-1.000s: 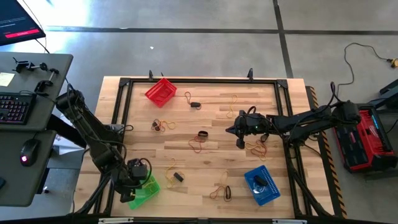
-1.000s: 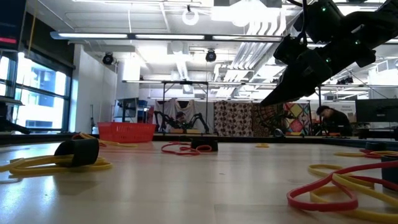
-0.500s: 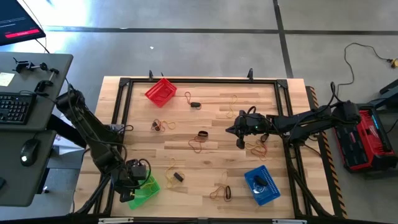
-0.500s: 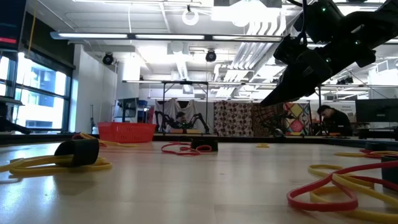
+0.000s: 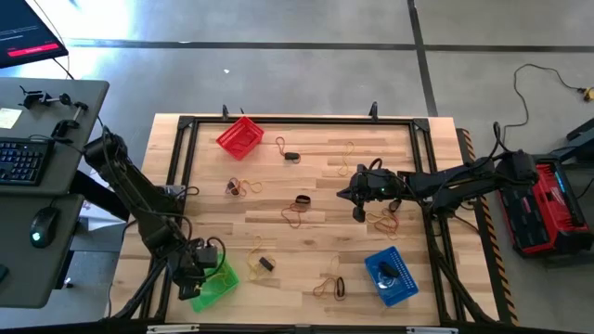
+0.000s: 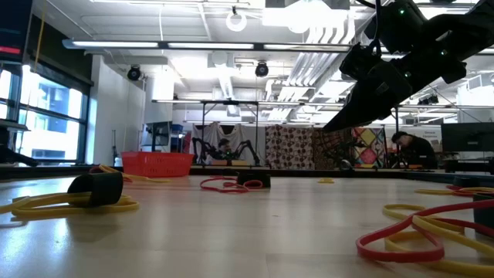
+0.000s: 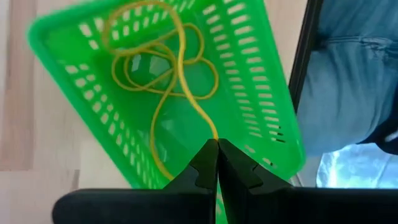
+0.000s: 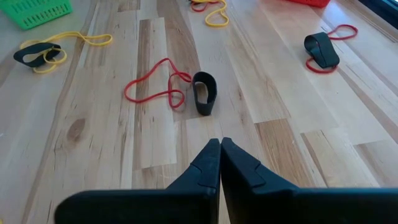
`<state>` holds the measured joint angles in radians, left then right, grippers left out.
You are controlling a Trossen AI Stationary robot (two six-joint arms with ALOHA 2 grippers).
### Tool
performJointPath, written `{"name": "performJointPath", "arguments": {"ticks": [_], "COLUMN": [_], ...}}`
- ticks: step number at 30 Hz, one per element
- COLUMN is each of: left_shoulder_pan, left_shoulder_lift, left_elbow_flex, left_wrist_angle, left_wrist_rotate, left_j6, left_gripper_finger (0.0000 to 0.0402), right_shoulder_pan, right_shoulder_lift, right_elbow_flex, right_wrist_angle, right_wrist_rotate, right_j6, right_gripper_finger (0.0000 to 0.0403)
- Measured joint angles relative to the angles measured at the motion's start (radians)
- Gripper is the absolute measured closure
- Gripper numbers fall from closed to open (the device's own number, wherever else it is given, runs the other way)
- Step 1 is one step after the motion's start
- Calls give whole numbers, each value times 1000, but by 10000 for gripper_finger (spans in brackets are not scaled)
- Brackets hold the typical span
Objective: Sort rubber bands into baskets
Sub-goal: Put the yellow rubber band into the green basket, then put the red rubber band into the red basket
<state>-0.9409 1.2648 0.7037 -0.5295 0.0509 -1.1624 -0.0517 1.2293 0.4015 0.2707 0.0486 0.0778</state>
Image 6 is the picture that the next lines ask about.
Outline black background metal frame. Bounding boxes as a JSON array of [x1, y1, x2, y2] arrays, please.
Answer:
[[341, 103, 401, 169], [200, 100, 260, 167]]

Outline brown dotted hanging cloth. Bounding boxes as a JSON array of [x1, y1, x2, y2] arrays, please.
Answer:
[[265, 124, 315, 171]]

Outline blue storage bins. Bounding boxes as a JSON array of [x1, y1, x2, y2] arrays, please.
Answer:
[[171, 123, 184, 151]]

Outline colourful geometric hanging cloth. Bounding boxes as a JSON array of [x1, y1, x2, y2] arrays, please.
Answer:
[[349, 124, 387, 169]]

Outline red plastic basket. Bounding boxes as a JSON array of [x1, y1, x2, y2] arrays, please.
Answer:
[[120, 151, 195, 178]]

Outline white hanging sheet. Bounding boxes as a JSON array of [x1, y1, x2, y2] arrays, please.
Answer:
[[190, 121, 267, 165]]

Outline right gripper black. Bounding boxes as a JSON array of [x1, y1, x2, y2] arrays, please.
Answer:
[[323, 53, 445, 133]]

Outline large window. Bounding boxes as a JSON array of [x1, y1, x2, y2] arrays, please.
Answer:
[[0, 63, 93, 165]]

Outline black ceiling light cluster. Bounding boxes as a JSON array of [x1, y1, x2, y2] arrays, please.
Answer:
[[418, 93, 440, 106]]

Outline black background monitor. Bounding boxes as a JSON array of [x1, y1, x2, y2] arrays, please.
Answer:
[[441, 121, 494, 153]]

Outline person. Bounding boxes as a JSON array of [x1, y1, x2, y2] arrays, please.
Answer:
[[216, 137, 232, 159], [390, 131, 439, 170]]

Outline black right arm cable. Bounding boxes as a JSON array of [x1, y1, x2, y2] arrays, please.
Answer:
[[370, 0, 384, 51]]

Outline wide black rubber band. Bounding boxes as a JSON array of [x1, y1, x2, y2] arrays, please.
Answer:
[[66, 171, 125, 209], [473, 192, 494, 237], [236, 171, 272, 189], [453, 175, 480, 189]]

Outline white ceiling ring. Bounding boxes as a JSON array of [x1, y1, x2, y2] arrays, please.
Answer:
[[225, 10, 248, 32]]

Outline dark orange patterned cloth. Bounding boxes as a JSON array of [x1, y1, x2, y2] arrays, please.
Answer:
[[312, 126, 353, 171]]

